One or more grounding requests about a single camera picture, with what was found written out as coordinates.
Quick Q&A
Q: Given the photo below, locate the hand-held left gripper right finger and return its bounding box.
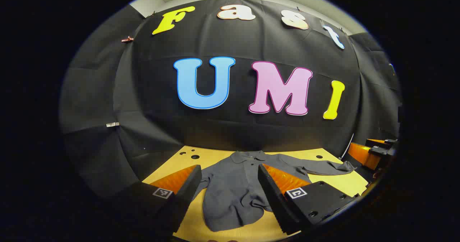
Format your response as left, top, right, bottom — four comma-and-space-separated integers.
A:
257, 163, 360, 235

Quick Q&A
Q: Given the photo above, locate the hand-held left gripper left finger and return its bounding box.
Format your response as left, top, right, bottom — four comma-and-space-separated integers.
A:
108, 164, 202, 235

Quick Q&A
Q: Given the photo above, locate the grey button shirt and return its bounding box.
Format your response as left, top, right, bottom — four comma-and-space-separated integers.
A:
192, 150, 357, 232

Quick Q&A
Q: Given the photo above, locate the black backdrop cloth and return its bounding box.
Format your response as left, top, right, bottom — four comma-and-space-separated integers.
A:
59, 0, 402, 199

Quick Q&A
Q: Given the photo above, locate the white cable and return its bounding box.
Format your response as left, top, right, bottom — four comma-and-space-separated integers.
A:
341, 132, 355, 160

